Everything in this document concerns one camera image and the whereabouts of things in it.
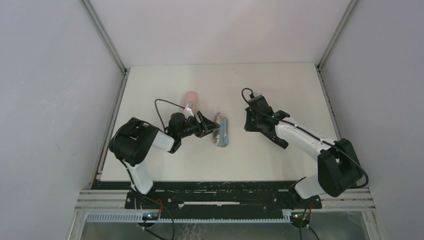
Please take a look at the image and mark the map print glasses case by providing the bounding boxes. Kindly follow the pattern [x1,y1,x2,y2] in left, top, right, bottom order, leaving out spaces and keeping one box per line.
[212,112,229,148]

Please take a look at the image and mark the light blue cleaning cloth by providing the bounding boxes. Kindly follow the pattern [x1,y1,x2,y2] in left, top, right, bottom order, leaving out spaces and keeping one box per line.
[218,118,229,147]

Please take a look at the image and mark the pink glasses case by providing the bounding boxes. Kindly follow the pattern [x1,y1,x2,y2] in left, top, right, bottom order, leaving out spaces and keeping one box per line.
[184,91,198,112]

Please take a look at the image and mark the black sunglasses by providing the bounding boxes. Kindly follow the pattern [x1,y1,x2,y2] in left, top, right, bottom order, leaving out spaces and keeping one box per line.
[269,135,289,149]

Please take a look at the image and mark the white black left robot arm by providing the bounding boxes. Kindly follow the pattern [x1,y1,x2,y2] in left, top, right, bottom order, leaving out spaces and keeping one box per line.
[108,111,220,195]

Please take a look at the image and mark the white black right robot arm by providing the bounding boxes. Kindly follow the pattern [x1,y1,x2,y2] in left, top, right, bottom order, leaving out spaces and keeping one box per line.
[244,92,369,200]

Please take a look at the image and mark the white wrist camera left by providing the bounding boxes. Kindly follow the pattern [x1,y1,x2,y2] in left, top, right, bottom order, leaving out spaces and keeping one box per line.
[183,101,196,119]

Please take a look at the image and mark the aluminium frame rail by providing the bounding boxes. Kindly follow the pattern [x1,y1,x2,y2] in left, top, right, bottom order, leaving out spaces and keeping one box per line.
[80,0,127,189]
[316,0,377,213]

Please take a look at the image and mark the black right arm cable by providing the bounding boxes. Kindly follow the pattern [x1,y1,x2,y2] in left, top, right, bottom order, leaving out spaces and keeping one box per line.
[241,87,370,190]

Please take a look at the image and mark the right aluminium frame rail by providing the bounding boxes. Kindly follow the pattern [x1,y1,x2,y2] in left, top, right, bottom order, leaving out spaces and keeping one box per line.
[316,0,377,213]

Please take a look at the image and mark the white slotted cable duct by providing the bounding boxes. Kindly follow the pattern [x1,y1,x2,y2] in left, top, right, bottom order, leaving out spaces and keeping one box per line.
[85,211,292,224]

